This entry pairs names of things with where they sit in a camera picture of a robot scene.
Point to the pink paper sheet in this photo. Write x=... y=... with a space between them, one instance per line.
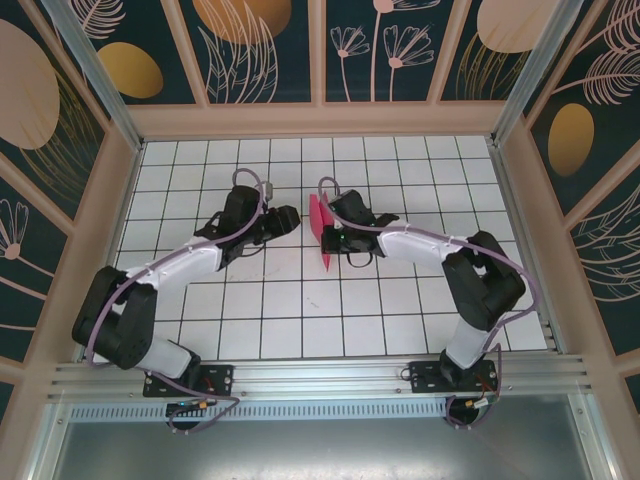
x=316 y=220

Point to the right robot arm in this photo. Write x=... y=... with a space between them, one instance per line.
x=410 y=247

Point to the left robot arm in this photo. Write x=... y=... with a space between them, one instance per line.
x=185 y=262

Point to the grey sheet metal panel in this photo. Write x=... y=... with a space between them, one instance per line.
x=320 y=450

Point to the aluminium mounting rail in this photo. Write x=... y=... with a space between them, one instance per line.
x=320 y=377

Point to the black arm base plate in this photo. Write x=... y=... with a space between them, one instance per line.
x=425 y=377
x=220 y=382

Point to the aluminium side rail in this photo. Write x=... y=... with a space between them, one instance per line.
x=525 y=250

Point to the aluminium frame post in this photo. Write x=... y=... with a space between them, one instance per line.
x=535 y=60
x=95 y=70

